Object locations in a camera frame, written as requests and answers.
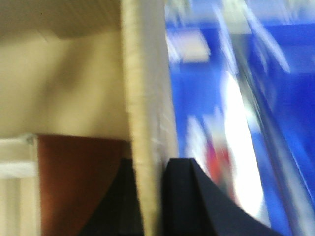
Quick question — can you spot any brown item inside box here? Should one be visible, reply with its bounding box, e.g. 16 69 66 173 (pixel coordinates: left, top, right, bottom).
38 134 126 236

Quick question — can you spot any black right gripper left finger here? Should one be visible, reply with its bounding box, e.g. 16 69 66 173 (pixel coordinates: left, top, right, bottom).
82 159 144 236

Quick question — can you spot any large brown cardboard box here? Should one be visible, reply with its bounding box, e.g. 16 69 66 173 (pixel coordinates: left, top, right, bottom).
0 0 178 236

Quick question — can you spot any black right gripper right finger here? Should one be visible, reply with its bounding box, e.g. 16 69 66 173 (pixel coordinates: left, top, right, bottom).
164 158 279 236

